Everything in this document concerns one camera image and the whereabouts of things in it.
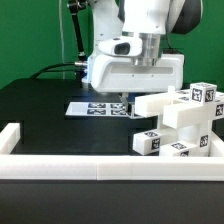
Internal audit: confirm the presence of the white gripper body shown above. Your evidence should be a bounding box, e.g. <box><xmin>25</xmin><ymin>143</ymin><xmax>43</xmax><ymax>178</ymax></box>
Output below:
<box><xmin>91</xmin><ymin>36</ymin><xmax>184</xmax><ymax>93</ymax></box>

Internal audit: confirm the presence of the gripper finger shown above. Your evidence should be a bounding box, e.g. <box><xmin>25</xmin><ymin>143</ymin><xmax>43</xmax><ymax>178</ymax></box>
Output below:
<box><xmin>119</xmin><ymin>93</ymin><xmax>141</xmax><ymax>119</ymax></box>

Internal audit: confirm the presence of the white chair back frame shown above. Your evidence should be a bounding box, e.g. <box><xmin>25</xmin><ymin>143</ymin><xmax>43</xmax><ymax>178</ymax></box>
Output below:
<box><xmin>135</xmin><ymin>86</ymin><xmax>224</xmax><ymax>129</ymax></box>

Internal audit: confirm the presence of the white tagged cube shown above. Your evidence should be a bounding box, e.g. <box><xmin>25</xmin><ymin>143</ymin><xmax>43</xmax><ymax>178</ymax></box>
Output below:
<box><xmin>190</xmin><ymin>82</ymin><xmax>217</xmax><ymax>105</ymax></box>

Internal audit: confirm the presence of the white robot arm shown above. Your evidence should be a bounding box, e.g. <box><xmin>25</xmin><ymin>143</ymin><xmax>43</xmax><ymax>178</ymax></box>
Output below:
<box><xmin>85</xmin><ymin>0</ymin><xmax>203</xmax><ymax>116</ymax></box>

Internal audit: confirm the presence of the white marker sheet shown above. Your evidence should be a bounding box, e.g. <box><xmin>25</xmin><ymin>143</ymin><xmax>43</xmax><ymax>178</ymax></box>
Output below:
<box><xmin>66</xmin><ymin>102</ymin><xmax>133</xmax><ymax>118</ymax></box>

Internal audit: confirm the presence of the black cable bundle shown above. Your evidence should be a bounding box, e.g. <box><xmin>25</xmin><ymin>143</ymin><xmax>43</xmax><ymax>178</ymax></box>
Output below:
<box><xmin>29</xmin><ymin>61</ymin><xmax>88</xmax><ymax>80</ymax></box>

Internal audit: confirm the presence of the white hanging cable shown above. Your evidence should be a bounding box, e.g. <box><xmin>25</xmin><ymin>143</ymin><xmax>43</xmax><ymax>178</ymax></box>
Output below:
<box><xmin>58</xmin><ymin>0</ymin><xmax>66</xmax><ymax>80</ymax></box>

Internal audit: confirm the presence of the white U-shaped obstacle frame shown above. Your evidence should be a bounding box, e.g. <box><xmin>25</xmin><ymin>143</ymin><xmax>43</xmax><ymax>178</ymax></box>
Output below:
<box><xmin>0</xmin><ymin>123</ymin><xmax>224</xmax><ymax>181</ymax></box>

